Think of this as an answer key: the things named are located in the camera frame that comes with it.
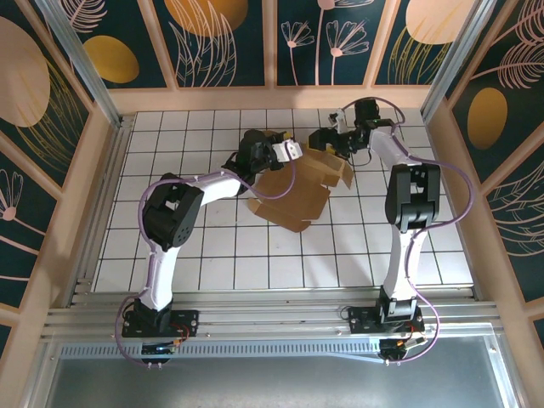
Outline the brown cardboard paper box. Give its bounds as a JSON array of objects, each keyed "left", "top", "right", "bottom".
[{"left": 246, "top": 129, "right": 354, "bottom": 234}]

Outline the grey metal sheet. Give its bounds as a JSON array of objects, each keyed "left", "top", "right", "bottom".
[{"left": 25, "top": 335, "right": 518, "bottom": 408}]

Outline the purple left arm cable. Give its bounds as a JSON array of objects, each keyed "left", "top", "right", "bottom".
[{"left": 114, "top": 156, "right": 298, "bottom": 371}]

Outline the aluminium frame post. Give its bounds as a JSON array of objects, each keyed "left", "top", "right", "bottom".
[
  {"left": 33, "top": 0, "right": 124, "bottom": 128},
  {"left": 420, "top": 0, "right": 505, "bottom": 124}
]

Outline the aluminium side rail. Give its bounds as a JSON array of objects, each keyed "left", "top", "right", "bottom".
[{"left": 70, "top": 112, "right": 135, "bottom": 298}]

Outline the aluminium cross rail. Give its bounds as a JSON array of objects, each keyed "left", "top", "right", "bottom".
[{"left": 42, "top": 286, "right": 501, "bottom": 339}]

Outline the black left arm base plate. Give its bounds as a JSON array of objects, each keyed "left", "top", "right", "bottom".
[{"left": 122, "top": 309, "right": 201, "bottom": 340}]

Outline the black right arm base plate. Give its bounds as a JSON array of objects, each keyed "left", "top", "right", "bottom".
[{"left": 348, "top": 305, "right": 426, "bottom": 337}]

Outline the slotted grey cable duct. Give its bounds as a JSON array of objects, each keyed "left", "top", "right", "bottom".
[{"left": 57, "top": 343, "right": 383, "bottom": 363}]

